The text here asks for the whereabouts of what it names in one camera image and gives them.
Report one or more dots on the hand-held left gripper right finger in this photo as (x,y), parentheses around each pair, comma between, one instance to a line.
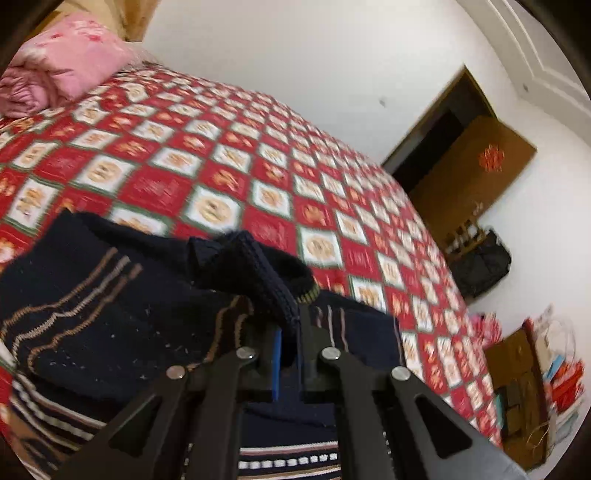
(310,369)

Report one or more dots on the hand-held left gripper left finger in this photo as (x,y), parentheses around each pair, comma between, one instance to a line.
(276,364)

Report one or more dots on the dark navy striped knit sweater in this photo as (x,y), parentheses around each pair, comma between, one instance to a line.
(115,323)

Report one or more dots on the red checkered printed bedspread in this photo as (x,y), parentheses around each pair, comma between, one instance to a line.
(277,184)

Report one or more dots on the black bag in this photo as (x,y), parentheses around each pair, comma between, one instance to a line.
(482,267)

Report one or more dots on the wooden chair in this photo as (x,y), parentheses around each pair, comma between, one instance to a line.
(464,240)

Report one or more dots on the brown wooden cabinet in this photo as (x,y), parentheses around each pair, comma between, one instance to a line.
(517,383)

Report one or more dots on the brown wooden door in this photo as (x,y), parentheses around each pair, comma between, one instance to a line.
(461,189)

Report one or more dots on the red knot decoration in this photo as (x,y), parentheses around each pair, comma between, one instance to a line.
(491,158)

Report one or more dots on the pink folded quilt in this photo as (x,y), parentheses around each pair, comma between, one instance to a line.
(69,60)

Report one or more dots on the tan wooden headboard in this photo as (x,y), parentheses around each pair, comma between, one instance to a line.
(99,16)

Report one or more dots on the dark door frame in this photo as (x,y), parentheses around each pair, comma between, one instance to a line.
(429,138)

